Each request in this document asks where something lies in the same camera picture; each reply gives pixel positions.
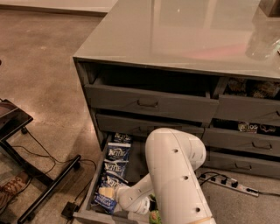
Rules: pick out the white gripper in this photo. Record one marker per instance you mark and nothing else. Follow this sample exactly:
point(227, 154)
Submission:
point(122, 194)

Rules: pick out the blue kettle chip bag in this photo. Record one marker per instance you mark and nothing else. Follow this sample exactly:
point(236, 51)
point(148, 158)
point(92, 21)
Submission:
point(116, 166)
point(118, 151)
point(108, 179)
point(122, 138)

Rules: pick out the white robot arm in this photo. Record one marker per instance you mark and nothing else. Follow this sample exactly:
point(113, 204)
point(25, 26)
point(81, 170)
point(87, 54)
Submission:
point(172, 156)

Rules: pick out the bottom left open drawer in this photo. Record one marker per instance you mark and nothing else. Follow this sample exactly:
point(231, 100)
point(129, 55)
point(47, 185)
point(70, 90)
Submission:
point(91, 213)

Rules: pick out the front green Dang bag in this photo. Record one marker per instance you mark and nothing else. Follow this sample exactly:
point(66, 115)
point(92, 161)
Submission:
point(154, 217)

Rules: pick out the middle left grey drawer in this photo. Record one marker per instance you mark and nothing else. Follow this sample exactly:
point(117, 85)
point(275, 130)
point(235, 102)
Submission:
point(139, 127)

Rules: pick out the grey drawer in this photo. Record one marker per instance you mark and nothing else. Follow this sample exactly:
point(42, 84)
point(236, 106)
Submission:
point(150, 103)
point(247, 165)
point(249, 109)
point(139, 127)
point(242, 141)

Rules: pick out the top left grey drawer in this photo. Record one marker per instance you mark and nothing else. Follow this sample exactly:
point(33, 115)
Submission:
point(150, 103)

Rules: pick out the bottom right grey drawer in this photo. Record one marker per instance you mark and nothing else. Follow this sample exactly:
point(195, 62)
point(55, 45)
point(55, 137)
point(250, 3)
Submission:
point(247, 165)

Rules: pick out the middle right grey drawer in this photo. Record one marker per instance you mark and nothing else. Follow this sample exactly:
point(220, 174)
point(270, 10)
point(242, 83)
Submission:
point(242, 141)

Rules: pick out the snack bags in middle right drawer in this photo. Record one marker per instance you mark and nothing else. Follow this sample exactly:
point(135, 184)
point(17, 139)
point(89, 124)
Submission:
point(256, 128)

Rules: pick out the grey drawer cabinet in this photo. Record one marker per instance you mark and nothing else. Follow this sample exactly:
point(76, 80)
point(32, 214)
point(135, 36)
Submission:
point(184, 47)

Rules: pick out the top right grey drawer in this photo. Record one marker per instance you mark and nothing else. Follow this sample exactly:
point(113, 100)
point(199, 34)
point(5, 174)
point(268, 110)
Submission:
point(249, 109)

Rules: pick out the snacks in top right drawer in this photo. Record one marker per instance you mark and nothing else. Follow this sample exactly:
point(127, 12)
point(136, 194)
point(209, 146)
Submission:
point(253, 88)

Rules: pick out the black power adapter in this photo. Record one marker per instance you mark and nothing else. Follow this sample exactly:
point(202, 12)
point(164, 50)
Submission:
point(69, 209)

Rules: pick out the brown shoe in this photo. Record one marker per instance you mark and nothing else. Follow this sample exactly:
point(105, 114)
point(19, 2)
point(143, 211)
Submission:
point(12, 188)

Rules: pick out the black rolling stand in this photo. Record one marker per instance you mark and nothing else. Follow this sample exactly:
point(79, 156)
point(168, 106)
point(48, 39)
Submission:
point(12, 120)

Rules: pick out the white power strip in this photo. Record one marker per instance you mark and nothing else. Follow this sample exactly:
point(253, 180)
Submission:
point(227, 182)

